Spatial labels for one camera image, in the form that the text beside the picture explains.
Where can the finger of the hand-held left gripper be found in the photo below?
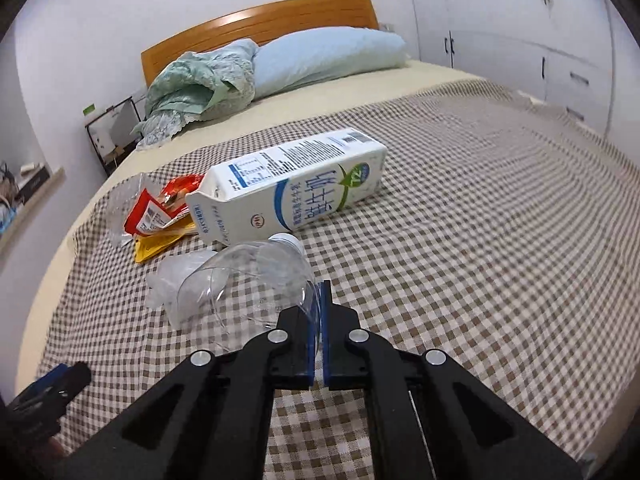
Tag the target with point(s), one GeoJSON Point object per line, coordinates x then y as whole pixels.
{"type": "Point", "coordinates": [60, 382]}

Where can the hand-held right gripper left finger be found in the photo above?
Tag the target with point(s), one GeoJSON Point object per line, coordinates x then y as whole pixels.
{"type": "Point", "coordinates": [290, 350]}

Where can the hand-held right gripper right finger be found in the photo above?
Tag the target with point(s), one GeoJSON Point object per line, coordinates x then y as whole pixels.
{"type": "Point", "coordinates": [326, 340]}

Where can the clear plastic bottle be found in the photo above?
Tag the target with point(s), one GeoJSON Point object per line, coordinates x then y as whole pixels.
{"type": "Point", "coordinates": [250, 270]}

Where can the white and blue milk carton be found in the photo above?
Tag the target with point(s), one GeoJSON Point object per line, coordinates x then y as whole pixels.
{"type": "Point", "coordinates": [300, 185]}

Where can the yellow snack wrapper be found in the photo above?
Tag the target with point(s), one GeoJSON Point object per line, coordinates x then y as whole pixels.
{"type": "Point", "coordinates": [155, 245]}

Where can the red snack wrapper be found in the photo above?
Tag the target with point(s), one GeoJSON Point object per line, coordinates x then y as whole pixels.
{"type": "Point", "coordinates": [147, 212]}

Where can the crumpled translucent plastic wrap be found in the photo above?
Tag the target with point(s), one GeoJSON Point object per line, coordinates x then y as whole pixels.
{"type": "Point", "coordinates": [170, 280]}

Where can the wooden windowsill ledge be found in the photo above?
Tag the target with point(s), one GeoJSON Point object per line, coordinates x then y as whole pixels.
{"type": "Point", "coordinates": [30, 210]}

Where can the brown checkered blanket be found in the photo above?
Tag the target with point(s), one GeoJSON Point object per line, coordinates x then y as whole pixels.
{"type": "Point", "coordinates": [475, 235]}

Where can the clear plastic bag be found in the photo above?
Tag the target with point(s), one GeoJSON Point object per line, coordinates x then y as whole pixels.
{"type": "Point", "coordinates": [120, 205]}

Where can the orange-red snack packet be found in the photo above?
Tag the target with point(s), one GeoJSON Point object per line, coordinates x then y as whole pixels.
{"type": "Point", "coordinates": [182, 187]}

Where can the dark box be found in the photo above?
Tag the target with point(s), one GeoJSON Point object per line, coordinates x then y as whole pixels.
{"type": "Point", "coordinates": [35, 180]}

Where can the green lace-trimmed quilt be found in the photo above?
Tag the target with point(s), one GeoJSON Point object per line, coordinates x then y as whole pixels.
{"type": "Point", "coordinates": [195, 85]}

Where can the light blue pillow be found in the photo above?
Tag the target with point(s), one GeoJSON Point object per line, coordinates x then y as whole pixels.
{"type": "Point", "coordinates": [330, 57]}

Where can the white wardrobe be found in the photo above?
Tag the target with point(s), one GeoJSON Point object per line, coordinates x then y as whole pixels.
{"type": "Point", "coordinates": [500, 20]}

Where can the wooden bed frame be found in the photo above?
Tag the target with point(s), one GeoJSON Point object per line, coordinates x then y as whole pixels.
{"type": "Point", "coordinates": [300, 15]}

